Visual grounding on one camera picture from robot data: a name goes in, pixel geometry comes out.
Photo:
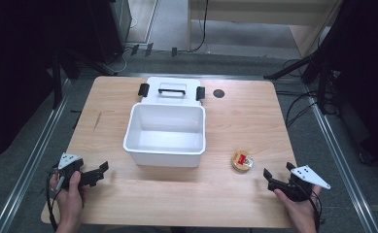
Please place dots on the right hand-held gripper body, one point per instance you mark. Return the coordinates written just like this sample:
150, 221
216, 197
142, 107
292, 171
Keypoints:
301, 184

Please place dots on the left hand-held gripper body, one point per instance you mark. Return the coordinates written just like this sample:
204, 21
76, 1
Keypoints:
72, 169

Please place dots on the round golden tin red label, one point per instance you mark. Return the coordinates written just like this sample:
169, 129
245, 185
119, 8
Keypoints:
242, 161

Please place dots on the white plastic storage box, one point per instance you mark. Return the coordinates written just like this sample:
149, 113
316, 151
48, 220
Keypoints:
165, 142

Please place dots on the person's right hand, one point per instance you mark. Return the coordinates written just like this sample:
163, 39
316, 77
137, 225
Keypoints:
298, 210

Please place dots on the person's left hand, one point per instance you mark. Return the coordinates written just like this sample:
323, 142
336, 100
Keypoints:
69, 199

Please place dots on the black round table grommet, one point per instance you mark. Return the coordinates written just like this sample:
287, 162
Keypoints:
218, 93

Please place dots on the black metal stand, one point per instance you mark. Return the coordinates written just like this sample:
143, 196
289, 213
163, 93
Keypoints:
309, 64
63, 69

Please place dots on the dark curtain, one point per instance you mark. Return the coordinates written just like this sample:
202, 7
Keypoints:
364, 74
15, 64

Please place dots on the dark cabinet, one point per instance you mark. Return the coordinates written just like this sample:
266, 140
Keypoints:
110, 29

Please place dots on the light wooden furniture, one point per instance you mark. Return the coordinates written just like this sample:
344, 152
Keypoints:
261, 13

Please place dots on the metal floor rail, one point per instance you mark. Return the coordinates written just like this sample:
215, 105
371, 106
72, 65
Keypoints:
342, 161
27, 161

